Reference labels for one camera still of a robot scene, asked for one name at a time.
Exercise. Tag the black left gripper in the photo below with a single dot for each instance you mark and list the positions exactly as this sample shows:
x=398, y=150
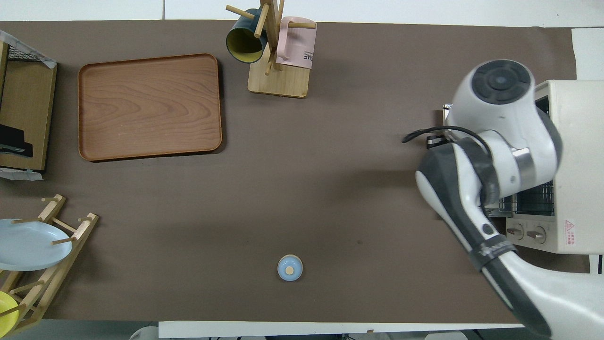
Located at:
x=14, y=139

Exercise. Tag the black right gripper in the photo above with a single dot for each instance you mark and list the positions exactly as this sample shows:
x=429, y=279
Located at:
x=436, y=141

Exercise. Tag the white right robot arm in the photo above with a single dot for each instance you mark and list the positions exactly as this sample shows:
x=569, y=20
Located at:
x=500, y=118

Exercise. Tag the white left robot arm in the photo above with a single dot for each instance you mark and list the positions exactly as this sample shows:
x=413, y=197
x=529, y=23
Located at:
x=144, y=334

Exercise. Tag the white toaster oven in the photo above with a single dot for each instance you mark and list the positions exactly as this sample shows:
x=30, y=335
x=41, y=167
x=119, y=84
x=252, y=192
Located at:
x=580, y=156

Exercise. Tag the small white paper wrap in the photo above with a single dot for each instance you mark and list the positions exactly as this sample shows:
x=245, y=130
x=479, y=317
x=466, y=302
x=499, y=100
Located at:
x=19, y=174

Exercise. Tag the large white paper wrap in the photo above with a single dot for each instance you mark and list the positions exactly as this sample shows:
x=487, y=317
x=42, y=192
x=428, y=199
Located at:
x=47, y=60

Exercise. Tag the light blue plate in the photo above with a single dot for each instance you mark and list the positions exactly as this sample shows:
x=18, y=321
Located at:
x=28, y=245

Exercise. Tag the brown table mat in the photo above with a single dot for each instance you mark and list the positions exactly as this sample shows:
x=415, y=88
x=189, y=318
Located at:
x=330, y=165

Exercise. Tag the brown wooden tray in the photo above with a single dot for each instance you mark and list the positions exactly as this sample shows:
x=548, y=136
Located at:
x=151, y=108

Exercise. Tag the wooden plate rack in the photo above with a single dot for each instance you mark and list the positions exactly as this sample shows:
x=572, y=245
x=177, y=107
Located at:
x=52, y=278

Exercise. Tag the pink mug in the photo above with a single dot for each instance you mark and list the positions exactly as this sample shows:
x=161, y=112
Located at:
x=297, y=47

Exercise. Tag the wooden mug tree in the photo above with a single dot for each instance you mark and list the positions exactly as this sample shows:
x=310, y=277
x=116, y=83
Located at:
x=278, y=82

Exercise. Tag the yellow plate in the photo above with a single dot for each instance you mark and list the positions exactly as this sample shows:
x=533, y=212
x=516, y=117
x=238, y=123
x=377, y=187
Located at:
x=7, y=314

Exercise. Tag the small blue bell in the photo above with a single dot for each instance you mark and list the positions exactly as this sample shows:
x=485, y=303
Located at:
x=289, y=268

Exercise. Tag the dark blue mug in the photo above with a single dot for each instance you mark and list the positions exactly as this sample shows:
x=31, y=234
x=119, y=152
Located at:
x=245, y=42

